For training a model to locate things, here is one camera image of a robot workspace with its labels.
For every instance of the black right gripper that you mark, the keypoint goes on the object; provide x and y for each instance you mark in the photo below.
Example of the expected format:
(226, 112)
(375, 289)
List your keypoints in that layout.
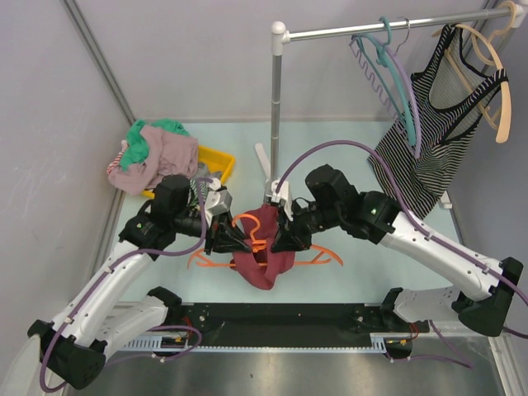
(288, 238)

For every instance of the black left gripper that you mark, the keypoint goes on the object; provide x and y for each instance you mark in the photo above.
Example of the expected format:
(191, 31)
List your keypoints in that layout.
(223, 237)

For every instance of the orange plastic hanger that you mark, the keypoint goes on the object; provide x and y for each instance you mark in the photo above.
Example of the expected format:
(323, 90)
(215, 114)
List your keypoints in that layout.
(324, 255)

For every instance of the maroon tank top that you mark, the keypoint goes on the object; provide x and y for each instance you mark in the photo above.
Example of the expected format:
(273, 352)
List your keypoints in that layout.
(260, 269)

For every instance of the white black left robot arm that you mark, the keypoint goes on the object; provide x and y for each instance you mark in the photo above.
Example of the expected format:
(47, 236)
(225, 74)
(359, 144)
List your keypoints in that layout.
(77, 343)

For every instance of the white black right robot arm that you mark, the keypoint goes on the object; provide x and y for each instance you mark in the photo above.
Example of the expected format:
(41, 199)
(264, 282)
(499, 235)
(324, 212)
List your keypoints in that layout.
(480, 292)

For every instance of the lilac plastic hanger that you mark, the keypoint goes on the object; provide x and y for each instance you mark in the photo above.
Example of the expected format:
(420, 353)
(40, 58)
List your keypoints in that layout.
(373, 54)

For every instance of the black white striped tank top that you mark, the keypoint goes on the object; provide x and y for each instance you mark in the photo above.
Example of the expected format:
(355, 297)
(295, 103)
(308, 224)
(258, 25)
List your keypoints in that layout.
(451, 94)

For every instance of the green white striped garment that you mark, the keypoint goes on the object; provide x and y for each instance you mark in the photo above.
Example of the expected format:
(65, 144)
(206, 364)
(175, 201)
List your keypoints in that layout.
(199, 191)

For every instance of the grey garment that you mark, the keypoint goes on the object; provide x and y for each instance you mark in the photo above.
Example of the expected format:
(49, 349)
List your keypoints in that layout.
(204, 171)

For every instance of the yellow plastic bin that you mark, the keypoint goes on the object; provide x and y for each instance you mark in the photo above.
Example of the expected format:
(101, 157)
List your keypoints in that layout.
(214, 161)

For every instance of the mauve pink garment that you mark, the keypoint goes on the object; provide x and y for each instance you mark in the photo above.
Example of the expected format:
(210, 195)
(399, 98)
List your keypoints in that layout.
(155, 137)

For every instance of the red white striped garment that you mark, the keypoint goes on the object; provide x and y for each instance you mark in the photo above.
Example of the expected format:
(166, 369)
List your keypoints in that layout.
(116, 162)

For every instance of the silver white clothes rack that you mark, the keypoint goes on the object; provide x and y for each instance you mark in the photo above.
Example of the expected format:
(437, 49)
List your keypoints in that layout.
(280, 36)

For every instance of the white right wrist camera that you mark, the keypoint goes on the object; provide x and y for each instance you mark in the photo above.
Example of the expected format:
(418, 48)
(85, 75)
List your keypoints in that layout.
(281, 198)

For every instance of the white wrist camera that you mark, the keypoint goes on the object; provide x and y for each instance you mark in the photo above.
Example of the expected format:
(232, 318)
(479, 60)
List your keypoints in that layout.
(281, 198)
(218, 200)

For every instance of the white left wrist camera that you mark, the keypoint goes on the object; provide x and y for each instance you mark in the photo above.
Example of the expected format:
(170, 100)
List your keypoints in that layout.
(218, 200)

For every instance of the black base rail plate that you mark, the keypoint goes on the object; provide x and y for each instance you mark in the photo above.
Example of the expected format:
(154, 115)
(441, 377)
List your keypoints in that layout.
(288, 325)

